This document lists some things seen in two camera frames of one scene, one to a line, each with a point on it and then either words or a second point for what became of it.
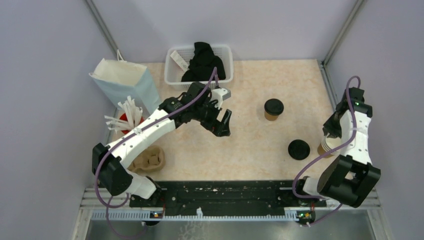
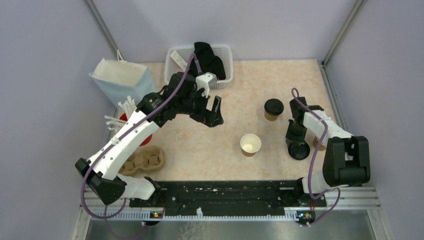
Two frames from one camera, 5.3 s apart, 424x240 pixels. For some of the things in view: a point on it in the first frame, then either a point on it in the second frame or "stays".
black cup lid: (299, 149) stays
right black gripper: (328, 127) to (290, 138)
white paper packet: (180, 61) stays
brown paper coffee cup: (270, 117) stays
